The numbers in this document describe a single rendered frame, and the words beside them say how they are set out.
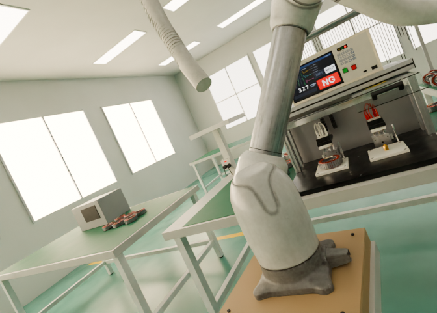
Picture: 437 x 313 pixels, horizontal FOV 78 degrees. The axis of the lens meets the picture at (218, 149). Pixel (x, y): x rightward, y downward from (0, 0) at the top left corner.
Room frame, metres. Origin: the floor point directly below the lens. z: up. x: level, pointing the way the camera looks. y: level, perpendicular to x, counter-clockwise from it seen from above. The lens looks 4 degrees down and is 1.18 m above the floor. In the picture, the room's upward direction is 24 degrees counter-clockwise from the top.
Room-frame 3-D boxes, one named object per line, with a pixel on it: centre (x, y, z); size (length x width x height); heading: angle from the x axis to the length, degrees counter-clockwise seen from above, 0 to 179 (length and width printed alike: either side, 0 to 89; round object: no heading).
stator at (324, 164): (1.30, -0.48, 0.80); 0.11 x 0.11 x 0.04
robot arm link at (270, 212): (0.64, -0.05, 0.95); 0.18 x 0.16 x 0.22; 1
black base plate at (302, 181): (1.26, -0.59, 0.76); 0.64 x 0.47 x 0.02; 61
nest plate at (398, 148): (1.18, -0.69, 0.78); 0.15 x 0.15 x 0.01; 61
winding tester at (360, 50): (1.52, -0.75, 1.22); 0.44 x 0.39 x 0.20; 61
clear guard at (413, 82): (1.16, -0.75, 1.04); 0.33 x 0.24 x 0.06; 151
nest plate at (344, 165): (1.30, -0.48, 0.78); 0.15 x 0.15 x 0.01; 61
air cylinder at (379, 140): (1.31, -0.76, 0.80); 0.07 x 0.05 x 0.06; 61
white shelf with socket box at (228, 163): (2.19, -0.07, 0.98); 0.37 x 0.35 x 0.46; 61
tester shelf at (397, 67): (1.52, -0.74, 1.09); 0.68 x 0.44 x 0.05; 61
